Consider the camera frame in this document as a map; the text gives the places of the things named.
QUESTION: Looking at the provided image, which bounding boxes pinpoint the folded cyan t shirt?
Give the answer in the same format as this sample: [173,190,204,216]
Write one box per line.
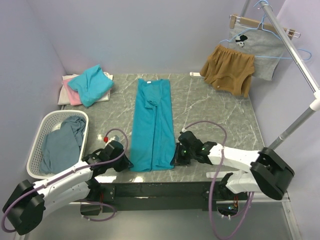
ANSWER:
[67,64,114,108]

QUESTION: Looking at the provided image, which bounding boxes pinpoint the white laundry basket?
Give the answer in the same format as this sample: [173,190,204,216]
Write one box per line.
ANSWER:
[26,110,89,180]

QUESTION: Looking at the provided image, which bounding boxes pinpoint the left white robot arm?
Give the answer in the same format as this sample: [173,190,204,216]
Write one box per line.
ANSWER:
[1,140,132,235]

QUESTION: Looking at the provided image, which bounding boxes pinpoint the metal clothes rack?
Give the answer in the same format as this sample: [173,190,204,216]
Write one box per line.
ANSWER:
[189,0,320,179]

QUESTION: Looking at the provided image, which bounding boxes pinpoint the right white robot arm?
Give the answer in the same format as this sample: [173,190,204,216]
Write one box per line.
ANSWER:
[178,131,295,201]

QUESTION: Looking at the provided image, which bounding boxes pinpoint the folded pink t shirt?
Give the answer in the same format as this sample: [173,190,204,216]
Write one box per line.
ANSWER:
[62,77,82,106]

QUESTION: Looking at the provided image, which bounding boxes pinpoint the brown shorts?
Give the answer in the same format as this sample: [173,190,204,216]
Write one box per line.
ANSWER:
[199,44,255,98]

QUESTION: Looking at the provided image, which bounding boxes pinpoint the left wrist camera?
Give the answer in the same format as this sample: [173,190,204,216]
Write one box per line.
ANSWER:
[103,135,119,145]

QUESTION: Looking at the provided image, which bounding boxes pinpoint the folded white t shirt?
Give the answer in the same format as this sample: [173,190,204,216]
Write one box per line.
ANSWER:
[57,72,114,106]

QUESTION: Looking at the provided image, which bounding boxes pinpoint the grey panda cloth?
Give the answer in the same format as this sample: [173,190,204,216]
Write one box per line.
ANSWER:
[228,24,285,81]

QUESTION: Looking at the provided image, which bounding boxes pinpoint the teal t shirt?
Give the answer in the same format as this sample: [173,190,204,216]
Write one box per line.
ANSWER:
[130,78,176,172]

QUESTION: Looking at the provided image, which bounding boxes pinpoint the grey-blue t shirt in basket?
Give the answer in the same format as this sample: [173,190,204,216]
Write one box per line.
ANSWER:
[39,115,86,174]

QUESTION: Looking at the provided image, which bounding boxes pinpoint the wooden clip hanger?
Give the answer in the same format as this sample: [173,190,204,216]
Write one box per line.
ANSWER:
[229,14,301,40]

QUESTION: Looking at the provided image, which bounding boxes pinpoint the light blue wire hanger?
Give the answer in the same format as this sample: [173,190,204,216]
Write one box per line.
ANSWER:
[219,0,312,61]

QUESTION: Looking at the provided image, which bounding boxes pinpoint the aluminium rail frame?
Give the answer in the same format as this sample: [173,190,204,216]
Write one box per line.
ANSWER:
[24,194,300,240]

